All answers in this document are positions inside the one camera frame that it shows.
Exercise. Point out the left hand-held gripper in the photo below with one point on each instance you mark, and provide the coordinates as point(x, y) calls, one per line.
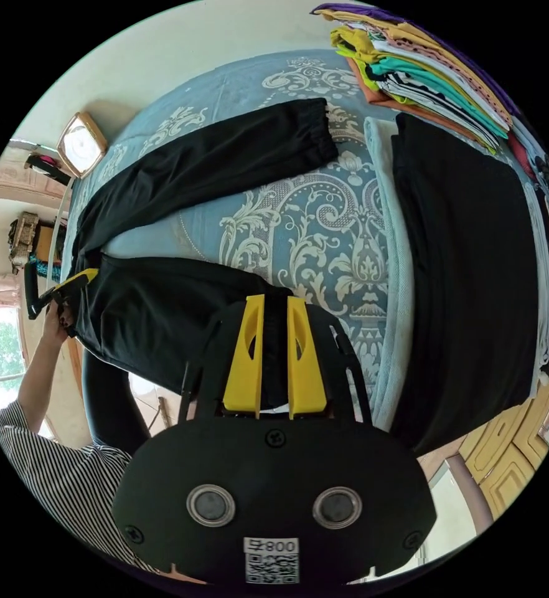
point(62, 301)

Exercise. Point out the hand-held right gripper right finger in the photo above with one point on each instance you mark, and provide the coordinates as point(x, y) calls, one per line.
point(308, 378)

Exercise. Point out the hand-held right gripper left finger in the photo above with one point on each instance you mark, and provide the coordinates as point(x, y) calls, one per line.
point(243, 373)

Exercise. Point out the black sweatpants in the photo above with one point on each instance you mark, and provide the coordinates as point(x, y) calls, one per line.
point(186, 159)

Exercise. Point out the person's left forearm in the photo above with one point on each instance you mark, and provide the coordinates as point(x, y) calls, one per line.
point(38, 373)

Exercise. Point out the person's left hand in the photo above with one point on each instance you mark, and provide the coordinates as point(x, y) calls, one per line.
point(54, 324)

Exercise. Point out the shelf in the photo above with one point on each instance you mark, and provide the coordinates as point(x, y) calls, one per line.
point(27, 238)

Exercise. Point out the light blue folded blanket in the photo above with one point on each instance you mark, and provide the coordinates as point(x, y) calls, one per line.
point(389, 280)

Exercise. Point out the black folded garment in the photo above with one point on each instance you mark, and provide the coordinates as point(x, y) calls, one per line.
point(470, 280)

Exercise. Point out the person's body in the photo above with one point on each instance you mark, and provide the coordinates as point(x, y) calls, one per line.
point(60, 472)

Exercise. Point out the yellow cupboard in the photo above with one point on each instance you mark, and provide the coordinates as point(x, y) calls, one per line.
point(526, 444)

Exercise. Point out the pile of clothes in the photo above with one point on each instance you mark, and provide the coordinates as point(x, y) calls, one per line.
point(419, 79)

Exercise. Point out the square clock with gold frame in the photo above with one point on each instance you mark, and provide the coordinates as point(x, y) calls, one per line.
point(80, 145)

